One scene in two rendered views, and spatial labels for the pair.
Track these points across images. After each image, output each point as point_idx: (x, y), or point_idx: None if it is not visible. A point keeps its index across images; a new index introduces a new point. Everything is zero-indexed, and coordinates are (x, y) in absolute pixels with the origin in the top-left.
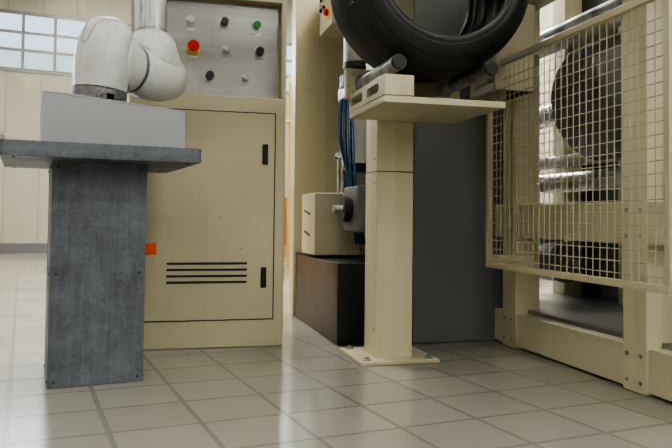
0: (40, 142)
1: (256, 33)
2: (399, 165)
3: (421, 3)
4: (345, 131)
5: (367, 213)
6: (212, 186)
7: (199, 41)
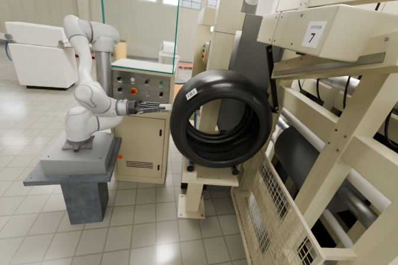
0: (39, 181)
1: (160, 86)
2: None
3: None
4: (194, 123)
5: None
6: (141, 141)
7: (136, 88)
